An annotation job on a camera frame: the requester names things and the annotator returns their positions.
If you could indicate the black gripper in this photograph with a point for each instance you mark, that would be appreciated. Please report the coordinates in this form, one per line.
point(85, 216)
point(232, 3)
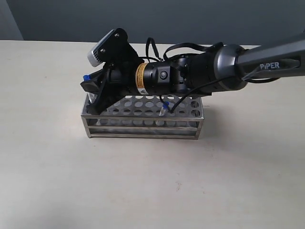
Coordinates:
point(110, 84)

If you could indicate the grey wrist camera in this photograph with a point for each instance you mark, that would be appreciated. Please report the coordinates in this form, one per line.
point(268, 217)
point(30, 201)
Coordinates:
point(108, 47)

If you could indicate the blue-capped tube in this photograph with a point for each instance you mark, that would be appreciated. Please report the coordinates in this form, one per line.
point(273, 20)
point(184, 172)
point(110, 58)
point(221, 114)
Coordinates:
point(162, 113)
point(92, 96)

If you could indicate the stainless steel test tube rack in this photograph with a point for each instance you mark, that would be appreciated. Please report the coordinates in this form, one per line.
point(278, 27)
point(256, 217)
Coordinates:
point(135, 116)

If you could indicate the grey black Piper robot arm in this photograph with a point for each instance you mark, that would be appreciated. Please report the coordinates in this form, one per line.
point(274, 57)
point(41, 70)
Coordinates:
point(209, 69)

